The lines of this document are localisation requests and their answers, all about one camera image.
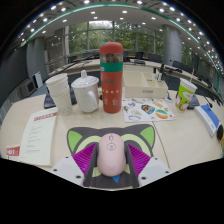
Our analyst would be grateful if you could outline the red drink bottle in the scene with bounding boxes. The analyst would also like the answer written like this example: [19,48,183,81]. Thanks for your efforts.
[99,41,125,115]

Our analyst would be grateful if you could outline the blue-white book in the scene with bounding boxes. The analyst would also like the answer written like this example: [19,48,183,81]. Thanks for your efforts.
[194,103,222,138]

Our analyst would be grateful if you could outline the dark office chairs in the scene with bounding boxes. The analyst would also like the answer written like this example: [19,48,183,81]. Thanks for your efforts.
[68,49,218,88]

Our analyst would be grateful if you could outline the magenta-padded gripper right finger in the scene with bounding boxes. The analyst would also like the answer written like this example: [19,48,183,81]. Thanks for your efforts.
[124,143,172,188]

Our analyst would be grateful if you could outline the black handheld microphone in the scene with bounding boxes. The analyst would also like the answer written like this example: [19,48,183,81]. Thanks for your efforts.
[216,123,224,142]

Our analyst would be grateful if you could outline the long beige conference desk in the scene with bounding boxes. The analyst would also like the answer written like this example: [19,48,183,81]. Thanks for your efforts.
[49,58,223,101]

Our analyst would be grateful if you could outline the colourful sticker sheet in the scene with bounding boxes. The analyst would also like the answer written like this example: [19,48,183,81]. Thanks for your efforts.
[121,97,177,123]

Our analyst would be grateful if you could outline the pink computer mouse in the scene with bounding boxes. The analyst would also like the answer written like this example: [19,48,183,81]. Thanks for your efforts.
[96,132,127,178]

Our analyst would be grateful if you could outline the white lidded mug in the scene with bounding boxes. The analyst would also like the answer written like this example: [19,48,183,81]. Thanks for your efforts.
[70,69,100,114]

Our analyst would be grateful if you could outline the red-white leaflet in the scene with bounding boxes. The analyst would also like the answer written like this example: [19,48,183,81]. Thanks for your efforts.
[5,143,22,163]

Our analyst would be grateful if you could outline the white standing board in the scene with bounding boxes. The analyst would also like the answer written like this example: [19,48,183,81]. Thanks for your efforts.
[33,70,44,89]

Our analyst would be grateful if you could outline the ceiling lights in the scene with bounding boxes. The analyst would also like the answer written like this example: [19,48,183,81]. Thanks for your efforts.
[19,0,224,71]

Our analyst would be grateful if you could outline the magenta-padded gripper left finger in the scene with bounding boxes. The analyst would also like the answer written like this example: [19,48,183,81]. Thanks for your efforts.
[49,142,99,188]

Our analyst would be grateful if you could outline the cat-face mouse pad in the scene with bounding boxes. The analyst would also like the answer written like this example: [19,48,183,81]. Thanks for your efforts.
[66,123,156,190]

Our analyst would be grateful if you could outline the white printed document sheet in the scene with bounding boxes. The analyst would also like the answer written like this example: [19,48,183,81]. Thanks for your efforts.
[18,106,59,167]

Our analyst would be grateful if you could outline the beige desk organizer box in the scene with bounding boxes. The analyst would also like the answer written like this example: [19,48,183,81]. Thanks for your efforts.
[122,70,169,99]

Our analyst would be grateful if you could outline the stack of white paper cups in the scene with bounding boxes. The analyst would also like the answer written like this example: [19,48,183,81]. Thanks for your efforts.
[44,72,73,116]

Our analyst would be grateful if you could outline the green-white paper drink cup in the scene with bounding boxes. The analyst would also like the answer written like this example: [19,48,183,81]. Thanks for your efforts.
[175,69,198,112]

